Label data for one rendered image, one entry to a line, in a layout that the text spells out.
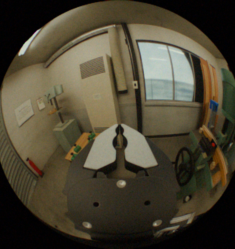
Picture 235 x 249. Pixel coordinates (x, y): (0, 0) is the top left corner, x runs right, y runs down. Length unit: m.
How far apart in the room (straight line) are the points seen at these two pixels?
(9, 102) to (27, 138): 1.07
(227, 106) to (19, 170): 3.04
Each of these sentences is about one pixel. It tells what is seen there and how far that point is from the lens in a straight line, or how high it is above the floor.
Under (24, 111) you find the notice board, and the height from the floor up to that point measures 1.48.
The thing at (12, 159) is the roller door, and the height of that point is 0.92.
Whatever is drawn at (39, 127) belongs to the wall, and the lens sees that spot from 2.43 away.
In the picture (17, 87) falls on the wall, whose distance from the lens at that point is 2.47.
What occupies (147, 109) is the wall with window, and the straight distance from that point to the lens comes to 1.60.
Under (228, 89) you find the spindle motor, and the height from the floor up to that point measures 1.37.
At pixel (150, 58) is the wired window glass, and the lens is 1.66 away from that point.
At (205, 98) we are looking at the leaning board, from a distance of 2.12.
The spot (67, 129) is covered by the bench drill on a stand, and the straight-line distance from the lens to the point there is 1.80.
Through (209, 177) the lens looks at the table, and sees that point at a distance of 0.65.
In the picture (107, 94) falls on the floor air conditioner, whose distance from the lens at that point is 1.27.
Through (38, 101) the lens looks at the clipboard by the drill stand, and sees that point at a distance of 2.48.
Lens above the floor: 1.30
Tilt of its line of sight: 30 degrees down
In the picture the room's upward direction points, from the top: 9 degrees counter-clockwise
